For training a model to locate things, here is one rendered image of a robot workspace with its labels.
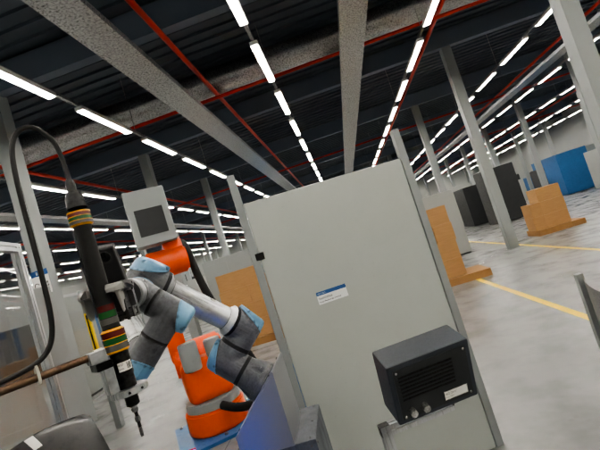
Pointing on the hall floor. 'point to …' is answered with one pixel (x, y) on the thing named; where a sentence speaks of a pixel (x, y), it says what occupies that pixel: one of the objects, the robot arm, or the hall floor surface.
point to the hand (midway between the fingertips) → (94, 290)
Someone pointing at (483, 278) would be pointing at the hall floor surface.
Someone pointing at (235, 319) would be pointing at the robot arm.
